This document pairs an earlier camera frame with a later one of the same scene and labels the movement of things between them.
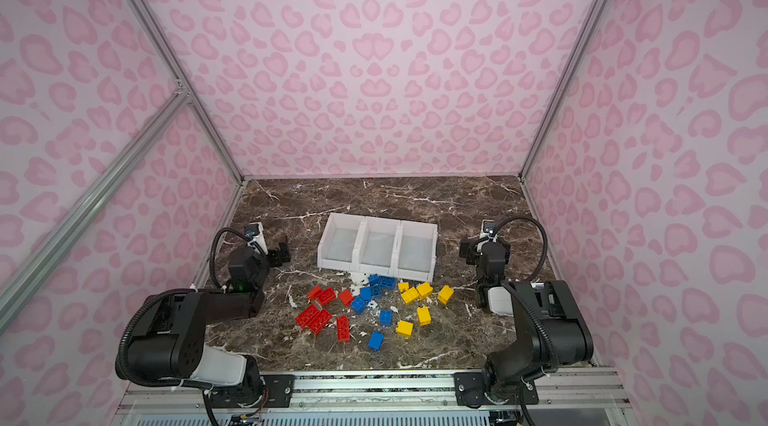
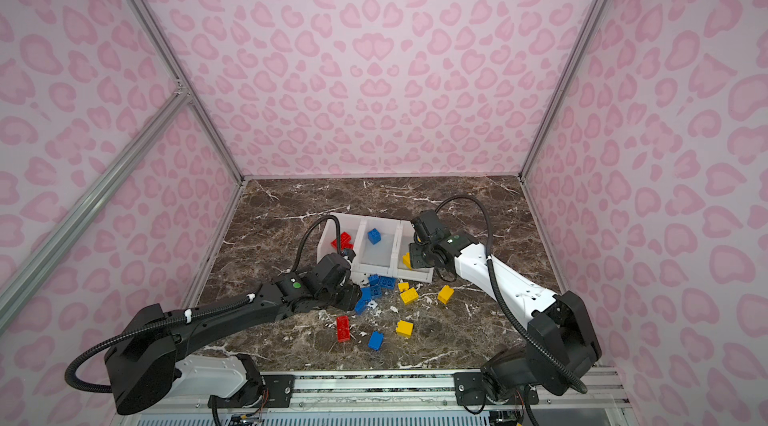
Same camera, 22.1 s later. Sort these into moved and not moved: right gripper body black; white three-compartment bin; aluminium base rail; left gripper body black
Moved: right gripper body black; left gripper body black
Not moved: white three-compartment bin; aluminium base rail
